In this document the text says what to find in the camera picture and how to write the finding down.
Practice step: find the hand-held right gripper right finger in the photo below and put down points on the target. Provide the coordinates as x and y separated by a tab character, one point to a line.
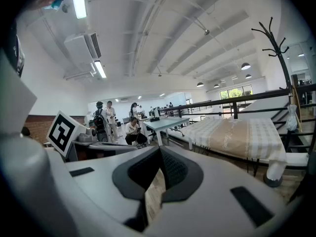
209	194

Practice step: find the white plastic bag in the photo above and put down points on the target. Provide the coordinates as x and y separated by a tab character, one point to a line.
292	118

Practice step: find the black metal railing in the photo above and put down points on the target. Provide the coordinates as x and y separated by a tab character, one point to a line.
235	110

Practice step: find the fluorescent ceiling light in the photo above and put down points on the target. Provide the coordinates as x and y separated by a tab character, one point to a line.
100	69
79	5

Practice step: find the round ceiling sensor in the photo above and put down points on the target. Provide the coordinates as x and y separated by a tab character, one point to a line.
207	32

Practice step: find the black coat rack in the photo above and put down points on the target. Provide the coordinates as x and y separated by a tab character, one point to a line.
272	182

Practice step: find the white and black device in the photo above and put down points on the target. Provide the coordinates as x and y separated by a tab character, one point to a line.
156	112

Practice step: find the black flat box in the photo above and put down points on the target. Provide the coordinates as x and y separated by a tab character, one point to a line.
154	119

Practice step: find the black backpack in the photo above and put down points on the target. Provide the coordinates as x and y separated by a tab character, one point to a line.
98	123

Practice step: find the white ceiling air conditioner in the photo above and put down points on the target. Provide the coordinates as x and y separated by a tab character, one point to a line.
79	47

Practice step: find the large window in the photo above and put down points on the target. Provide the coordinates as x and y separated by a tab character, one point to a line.
234	92

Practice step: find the light blue table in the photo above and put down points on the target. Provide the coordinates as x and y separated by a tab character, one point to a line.
168	122

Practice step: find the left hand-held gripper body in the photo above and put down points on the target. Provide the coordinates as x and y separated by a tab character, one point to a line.
61	134

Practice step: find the teal face mask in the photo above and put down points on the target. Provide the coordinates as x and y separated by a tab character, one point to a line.
54	5

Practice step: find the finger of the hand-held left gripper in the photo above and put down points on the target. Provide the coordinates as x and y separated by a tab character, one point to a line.
116	146

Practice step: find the beige checkered bed cover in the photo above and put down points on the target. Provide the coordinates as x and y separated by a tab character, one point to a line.
234	134

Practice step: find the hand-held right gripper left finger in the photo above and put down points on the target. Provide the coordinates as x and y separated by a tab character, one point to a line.
98	186

